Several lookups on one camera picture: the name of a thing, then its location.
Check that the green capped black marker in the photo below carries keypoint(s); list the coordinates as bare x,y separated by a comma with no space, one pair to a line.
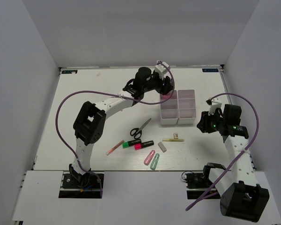
131,143

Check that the right blue table label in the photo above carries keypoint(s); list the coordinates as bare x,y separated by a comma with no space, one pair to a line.
210,70

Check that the blue table label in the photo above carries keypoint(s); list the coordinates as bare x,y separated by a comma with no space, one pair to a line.
69,71
210,70

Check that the grey eraser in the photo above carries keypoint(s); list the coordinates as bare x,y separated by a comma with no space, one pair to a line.
162,147

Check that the left blue table label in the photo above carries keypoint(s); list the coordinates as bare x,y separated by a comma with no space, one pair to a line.
69,71

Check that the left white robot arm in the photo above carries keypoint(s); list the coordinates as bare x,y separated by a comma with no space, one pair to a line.
89,124

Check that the pink correction tape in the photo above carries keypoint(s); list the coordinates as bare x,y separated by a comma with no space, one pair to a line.
149,157

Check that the pink capped black marker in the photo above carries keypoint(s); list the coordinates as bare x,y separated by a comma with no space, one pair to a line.
143,145

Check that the pink tube of pencils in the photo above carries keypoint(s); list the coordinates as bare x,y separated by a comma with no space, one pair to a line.
165,97

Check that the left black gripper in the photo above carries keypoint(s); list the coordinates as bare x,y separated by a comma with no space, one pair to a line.
167,87

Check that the yellow highlighter pen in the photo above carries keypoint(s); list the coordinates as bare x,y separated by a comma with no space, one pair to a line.
173,140

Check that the left white divided container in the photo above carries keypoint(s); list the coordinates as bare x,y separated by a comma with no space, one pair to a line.
169,110

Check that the right white divided container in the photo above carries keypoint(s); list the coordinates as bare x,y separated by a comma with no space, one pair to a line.
186,107

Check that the green correction tape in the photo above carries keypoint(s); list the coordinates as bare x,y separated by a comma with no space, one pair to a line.
155,161

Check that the orange pen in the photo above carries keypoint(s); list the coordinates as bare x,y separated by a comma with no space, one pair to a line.
115,147

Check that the white divided container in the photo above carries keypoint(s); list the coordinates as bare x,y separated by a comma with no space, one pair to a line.
169,110
186,107

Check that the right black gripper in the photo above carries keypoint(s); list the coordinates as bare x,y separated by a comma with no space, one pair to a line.
203,124

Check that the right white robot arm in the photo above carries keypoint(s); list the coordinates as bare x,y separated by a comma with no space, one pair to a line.
241,195

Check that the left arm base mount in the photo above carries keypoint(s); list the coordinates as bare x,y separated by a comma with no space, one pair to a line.
71,188

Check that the black handled scissors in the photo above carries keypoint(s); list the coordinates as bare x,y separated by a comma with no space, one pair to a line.
136,133

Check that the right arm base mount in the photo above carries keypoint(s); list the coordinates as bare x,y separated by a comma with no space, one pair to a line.
197,182

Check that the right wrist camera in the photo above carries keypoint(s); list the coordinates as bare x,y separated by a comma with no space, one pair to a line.
214,104

